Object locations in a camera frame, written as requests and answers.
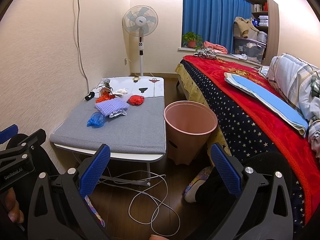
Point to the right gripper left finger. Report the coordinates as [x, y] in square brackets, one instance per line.
[91, 170]

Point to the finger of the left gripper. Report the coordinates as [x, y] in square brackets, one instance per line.
[8, 133]

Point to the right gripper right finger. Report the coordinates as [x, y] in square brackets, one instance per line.
[229, 169]

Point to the blue plastic bag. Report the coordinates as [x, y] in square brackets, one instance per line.
[96, 120]

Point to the silver foil wrapper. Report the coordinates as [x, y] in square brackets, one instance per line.
[120, 112]

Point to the purple foam mesh wrap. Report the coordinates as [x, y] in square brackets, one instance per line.
[107, 107]

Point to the orange plastic bag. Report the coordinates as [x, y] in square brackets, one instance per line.
[105, 96]

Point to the red plastic bag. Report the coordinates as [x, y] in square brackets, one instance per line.
[136, 100]

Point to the white tissue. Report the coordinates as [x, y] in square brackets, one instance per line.
[121, 91]

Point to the pink plastic trash bin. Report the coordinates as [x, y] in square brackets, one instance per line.
[188, 126]

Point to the person left hand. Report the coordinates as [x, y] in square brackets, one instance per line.
[8, 199]

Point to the colourful slipper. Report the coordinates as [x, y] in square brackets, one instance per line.
[191, 189]

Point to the low folding table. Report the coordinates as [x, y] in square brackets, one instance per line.
[117, 119]

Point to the grey white table cloth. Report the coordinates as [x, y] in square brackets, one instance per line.
[130, 129]

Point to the red blanket on bed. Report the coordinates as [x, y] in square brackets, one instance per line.
[262, 114]

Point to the blue white folded towel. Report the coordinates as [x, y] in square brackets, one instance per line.
[271, 101]

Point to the black hair clip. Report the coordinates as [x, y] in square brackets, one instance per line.
[90, 96]

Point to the leopard hair scrunchie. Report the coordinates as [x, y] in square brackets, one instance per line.
[107, 84]

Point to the plaid white duvet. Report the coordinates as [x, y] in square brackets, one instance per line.
[297, 81]

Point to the striped black white garment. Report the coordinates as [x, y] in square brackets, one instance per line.
[206, 53]

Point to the transparent storage box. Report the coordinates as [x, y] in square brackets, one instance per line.
[253, 49]

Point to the pink clothes on sill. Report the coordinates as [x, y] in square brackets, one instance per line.
[215, 47]

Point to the potted green plant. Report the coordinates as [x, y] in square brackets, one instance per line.
[192, 40]

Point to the beige jacket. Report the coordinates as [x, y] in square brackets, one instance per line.
[244, 28]

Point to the blue window curtain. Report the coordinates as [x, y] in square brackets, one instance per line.
[213, 20]

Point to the white standing fan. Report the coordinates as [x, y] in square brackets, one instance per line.
[140, 21]

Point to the wooden bookshelf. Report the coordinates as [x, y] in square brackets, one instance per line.
[264, 8]

